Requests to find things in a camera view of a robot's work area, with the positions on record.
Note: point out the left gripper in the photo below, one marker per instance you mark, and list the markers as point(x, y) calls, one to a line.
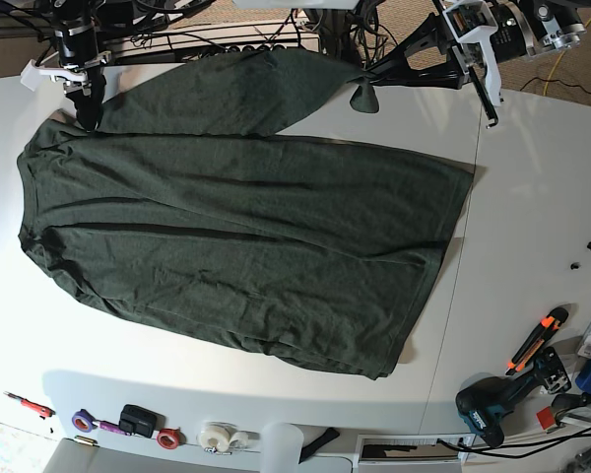
point(478, 54)

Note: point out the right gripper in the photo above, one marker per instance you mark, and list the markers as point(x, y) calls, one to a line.
point(89, 80)

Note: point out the dark green t-shirt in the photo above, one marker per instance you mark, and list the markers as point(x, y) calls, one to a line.
point(189, 210)

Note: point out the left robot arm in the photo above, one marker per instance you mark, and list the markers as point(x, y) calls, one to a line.
point(429, 58)

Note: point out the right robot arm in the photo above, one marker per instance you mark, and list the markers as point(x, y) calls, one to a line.
point(79, 27)

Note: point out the black power strip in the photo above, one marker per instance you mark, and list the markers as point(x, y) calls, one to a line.
point(169, 54)

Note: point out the orange black utility knife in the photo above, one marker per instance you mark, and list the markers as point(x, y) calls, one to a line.
point(539, 336)

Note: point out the red black screwdriver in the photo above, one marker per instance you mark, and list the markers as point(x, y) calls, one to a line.
point(42, 411)

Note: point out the purple tape roll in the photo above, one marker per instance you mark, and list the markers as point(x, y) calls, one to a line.
point(83, 421)

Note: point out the red tape roll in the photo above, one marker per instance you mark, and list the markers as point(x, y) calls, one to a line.
point(169, 438)

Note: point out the clear tape dispenser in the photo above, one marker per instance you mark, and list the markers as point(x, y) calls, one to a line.
point(221, 438)

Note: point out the red square tag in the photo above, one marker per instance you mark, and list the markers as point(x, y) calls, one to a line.
point(546, 418)

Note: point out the white paper roll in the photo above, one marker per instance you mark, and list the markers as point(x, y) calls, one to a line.
point(280, 449)

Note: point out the black action camera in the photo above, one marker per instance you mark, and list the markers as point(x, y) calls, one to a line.
point(135, 420)

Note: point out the teal black cordless drill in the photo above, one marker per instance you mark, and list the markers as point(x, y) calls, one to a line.
point(483, 405)

